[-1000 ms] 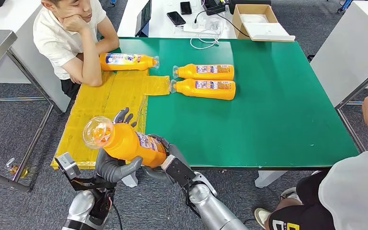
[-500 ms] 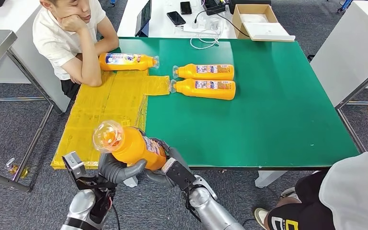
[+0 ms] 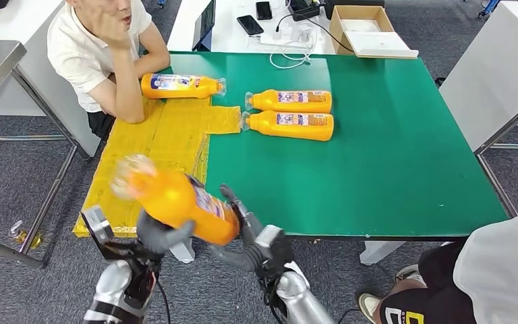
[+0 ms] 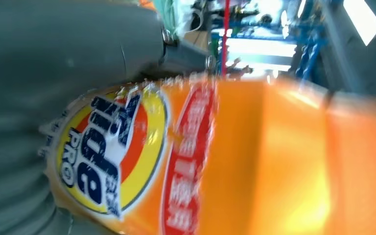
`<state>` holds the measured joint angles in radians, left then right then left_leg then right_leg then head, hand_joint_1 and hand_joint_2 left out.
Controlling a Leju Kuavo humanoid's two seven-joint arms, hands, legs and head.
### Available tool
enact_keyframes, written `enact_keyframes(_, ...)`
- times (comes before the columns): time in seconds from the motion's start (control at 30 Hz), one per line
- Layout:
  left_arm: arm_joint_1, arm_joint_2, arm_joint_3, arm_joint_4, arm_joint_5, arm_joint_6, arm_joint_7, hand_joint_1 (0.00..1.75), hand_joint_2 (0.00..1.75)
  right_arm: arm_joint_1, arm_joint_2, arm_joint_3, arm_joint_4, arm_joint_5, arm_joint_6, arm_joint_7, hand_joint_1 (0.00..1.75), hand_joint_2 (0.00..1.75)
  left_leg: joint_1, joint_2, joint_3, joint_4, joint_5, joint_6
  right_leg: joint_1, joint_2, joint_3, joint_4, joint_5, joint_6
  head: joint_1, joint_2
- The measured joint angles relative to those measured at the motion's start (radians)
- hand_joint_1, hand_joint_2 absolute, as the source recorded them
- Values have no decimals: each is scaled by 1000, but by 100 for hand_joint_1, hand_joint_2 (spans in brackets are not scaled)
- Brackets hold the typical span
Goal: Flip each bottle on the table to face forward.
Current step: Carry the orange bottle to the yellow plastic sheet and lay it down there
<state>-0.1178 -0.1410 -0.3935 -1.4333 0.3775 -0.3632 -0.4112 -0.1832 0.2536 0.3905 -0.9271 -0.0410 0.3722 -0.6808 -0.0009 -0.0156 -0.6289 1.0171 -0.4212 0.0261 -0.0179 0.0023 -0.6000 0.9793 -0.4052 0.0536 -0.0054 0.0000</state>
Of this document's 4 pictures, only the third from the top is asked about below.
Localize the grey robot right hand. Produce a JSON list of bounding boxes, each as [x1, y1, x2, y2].
[[207, 184, 266, 273]]

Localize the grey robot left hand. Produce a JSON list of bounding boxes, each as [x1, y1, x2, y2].
[[136, 210, 196, 256]]

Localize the person's right hand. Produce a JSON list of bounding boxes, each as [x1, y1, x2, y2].
[[90, 12, 130, 50]]

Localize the orange detergent bottle clear cap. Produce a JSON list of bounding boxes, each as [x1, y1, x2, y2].
[[240, 109, 335, 142], [140, 72, 227, 100], [244, 89, 333, 114], [110, 154, 241, 247]]

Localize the small clear plastic bottle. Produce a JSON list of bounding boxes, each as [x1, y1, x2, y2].
[[8, 220, 44, 250]]

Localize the white table foot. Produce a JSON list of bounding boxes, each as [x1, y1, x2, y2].
[[169, 239, 196, 265], [359, 241, 407, 266]]

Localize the person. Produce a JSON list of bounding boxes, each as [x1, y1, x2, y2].
[[47, 0, 171, 140], [357, 205, 518, 324]]

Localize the white table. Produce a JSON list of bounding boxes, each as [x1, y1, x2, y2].
[[438, 0, 518, 219], [0, 0, 102, 158], [167, 0, 338, 55]]

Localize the large yellow taped cardboard sheet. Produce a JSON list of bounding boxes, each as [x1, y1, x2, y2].
[[71, 96, 210, 239]]

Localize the black smartphone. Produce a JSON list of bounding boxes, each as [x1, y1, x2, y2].
[[236, 14, 265, 36], [256, 1, 273, 21]]

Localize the white power strip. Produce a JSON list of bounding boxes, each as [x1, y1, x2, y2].
[[260, 26, 314, 47]]

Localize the black charger device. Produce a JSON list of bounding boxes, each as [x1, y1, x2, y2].
[[287, 0, 324, 22]]

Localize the white flat lid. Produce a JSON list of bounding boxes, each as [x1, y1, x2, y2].
[[345, 30, 419, 58]]

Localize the white packing insert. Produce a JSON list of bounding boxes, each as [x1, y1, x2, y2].
[[340, 18, 380, 33]]

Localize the cardboard box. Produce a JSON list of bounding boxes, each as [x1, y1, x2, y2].
[[328, 5, 420, 60]]

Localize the blue metal stand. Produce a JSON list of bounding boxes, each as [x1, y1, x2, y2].
[[478, 0, 501, 19]]

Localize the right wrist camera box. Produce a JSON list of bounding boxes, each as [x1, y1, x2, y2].
[[254, 225, 297, 283]]

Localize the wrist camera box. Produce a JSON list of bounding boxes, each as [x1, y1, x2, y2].
[[254, 225, 297, 283], [80, 205, 121, 263]]

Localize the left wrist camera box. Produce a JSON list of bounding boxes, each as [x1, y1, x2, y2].
[[80, 205, 121, 263]]

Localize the white cable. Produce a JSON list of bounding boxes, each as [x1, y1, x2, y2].
[[268, 26, 318, 70]]

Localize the black cable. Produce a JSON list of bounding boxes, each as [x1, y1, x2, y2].
[[276, 13, 356, 53]]

